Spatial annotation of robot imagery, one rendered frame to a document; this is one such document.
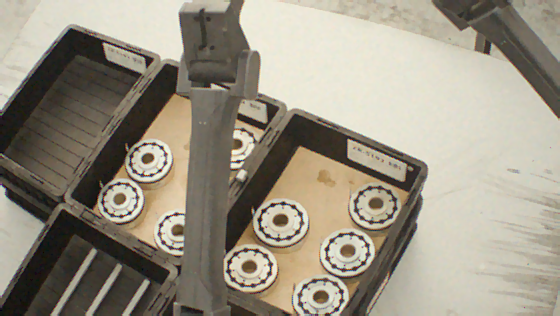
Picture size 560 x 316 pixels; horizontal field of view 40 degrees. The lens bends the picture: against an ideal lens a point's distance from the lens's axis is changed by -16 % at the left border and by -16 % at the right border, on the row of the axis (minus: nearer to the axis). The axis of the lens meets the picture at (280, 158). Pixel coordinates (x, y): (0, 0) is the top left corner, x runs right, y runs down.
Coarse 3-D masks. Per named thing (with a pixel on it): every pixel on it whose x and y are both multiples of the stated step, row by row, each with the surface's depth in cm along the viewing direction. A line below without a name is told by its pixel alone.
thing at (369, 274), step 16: (288, 112) 170; (304, 112) 170; (336, 128) 168; (272, 144) 166; (368, 144) 165; (384, 144) 165; (256, 160) 164; (416, 160) 163; (240, 192) 161; (416, 192) 159; (400, 208) 157; (400, 224) 155; (384, 240) 153; (384, 256) 153; (368, 272) 150; (256, 304) 148; (352, 304) 147
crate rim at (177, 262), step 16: (160, 64) 179; (176, 64) 179; (128, 112) 173; (112, 128) 170; (272, 128) 168; (256, 144) 166; (80, 176) 165; (80, 208) 160; (112, 224) 158; (160, 256) 154
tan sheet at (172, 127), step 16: (176, 96) 187; (176, 112) 184; (160, 128) 182; (176, 128) 182; (256, 128) 181; (176, 144) 180; (176, 160) 177; (176, 176) 175; (144, 192) 173; (160, 192) 173; (176, 192) 173; (96, 208) 172; (160, 208) 171; (176, 208) 171; (144, 224) 169; (144, 240) 167
